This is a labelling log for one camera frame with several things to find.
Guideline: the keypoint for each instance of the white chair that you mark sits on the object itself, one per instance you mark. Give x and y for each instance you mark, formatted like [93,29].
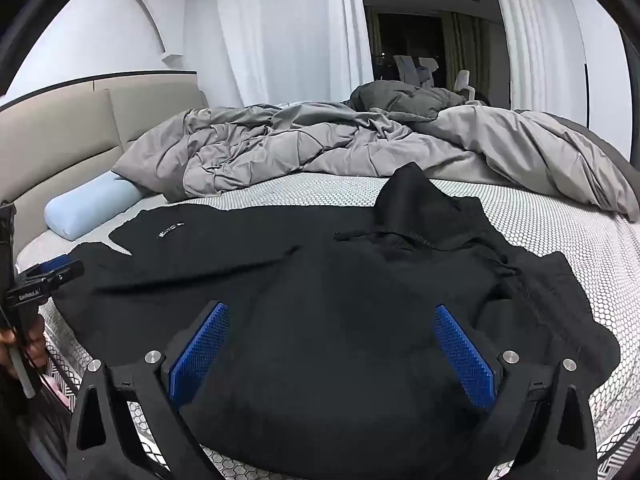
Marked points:
[462,82]

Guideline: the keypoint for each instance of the white curtain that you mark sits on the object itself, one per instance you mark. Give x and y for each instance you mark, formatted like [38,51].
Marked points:
[530,35]
[280,35]

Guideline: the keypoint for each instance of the grey chair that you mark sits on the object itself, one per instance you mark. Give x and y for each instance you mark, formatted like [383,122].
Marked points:
[410,67]

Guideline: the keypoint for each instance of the white patterned bed sheet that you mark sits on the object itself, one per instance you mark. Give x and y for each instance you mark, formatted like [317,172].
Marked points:
[550,220]

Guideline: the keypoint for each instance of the light blue pillow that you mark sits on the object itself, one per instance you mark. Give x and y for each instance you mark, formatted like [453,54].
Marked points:
[85,205]

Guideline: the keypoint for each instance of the person's left hand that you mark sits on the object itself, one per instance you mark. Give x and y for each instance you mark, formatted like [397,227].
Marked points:
[37,342]

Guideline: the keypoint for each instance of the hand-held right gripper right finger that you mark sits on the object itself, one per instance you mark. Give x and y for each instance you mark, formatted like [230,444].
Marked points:
[462,355]

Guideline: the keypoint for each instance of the beige padded headboard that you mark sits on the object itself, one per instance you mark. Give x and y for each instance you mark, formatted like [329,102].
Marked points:
[60,135]

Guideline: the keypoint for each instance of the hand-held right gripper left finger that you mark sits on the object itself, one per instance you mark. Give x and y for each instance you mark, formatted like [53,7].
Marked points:
[200,350]

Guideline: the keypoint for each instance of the grey duvet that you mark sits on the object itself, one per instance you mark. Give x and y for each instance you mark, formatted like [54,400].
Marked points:
[300,145]

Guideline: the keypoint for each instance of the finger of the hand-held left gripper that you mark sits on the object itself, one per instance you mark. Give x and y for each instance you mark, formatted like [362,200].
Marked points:
[55,265]

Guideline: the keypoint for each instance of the dark grey blanket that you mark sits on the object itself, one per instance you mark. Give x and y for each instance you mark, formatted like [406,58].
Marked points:
[400,100]

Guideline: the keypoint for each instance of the black pants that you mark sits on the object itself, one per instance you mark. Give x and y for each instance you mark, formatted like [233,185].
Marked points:
[325,310]

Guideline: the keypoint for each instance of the olive curtain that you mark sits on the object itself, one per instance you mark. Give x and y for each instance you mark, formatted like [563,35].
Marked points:
[465,40]

